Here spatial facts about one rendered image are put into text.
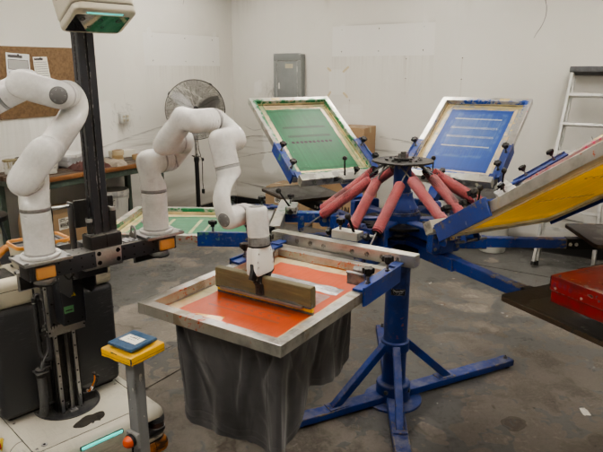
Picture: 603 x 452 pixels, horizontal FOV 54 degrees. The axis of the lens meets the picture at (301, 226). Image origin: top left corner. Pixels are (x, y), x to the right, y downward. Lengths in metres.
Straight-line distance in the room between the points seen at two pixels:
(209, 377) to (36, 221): 0.76
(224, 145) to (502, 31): 4.51
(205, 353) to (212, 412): 0.23
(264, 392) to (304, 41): 5.60
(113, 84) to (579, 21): 4.44
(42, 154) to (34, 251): 0.34
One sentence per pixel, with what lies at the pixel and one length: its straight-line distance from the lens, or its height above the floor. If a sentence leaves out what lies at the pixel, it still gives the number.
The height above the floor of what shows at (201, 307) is 0.95.
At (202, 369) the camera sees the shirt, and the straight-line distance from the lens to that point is 2.09.
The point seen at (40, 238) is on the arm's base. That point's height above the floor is 1.21.
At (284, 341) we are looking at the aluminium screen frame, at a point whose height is 0.99.
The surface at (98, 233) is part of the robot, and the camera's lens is 2.20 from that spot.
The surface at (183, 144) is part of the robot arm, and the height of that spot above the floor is 1.47.
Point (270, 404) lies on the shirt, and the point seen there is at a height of 0.72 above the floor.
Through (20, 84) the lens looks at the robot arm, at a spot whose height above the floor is 1.69.
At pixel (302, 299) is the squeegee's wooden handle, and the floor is 1.01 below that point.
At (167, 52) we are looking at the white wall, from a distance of 6.94.
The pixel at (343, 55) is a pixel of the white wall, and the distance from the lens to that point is 6.85.
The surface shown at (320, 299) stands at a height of 0.95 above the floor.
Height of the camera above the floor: 1.73
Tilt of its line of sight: 15 degrees down
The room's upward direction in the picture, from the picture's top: straight up
